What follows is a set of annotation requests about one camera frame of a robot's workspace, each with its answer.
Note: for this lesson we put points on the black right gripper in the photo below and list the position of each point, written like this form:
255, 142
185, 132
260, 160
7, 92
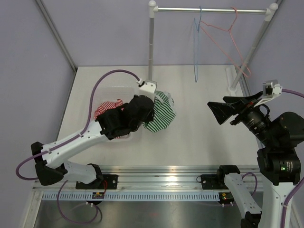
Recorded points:
234, 105

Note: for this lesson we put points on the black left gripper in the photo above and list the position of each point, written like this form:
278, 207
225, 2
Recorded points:
149, 117

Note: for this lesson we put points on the green striped tank top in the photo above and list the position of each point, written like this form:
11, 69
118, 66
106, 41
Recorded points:
164, 112

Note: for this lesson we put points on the red striped tank top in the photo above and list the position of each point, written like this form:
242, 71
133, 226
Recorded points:
107, 105

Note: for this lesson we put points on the blue wire hanger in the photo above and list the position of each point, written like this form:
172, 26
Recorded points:
196, 44

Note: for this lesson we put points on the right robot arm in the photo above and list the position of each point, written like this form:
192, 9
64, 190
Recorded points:
278, 162

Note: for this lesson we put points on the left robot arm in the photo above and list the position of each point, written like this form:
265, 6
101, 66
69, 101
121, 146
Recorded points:
52, 160

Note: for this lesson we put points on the clear plastic basket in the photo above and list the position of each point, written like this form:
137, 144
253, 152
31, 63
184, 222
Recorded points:
111, 94

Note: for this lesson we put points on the metal clothes rack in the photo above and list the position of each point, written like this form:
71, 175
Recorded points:
268, 13

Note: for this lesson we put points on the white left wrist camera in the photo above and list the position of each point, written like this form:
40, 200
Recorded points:
146, 88

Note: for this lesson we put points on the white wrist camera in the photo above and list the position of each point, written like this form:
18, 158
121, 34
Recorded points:
146, 88
271, 90

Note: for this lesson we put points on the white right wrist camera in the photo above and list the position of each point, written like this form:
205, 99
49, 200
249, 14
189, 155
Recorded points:
271, 90

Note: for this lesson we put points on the aluminium mounting rail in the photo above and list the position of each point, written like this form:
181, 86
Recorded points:
140, 175

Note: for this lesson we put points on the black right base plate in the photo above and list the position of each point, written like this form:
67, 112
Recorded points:
211, 182

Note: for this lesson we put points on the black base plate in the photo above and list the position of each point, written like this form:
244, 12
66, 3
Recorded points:
211, 182
109, 182

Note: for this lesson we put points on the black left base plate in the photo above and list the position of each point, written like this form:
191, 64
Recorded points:
109, 182

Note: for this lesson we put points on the white slotted cable duct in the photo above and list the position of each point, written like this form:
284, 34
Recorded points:
131, 196

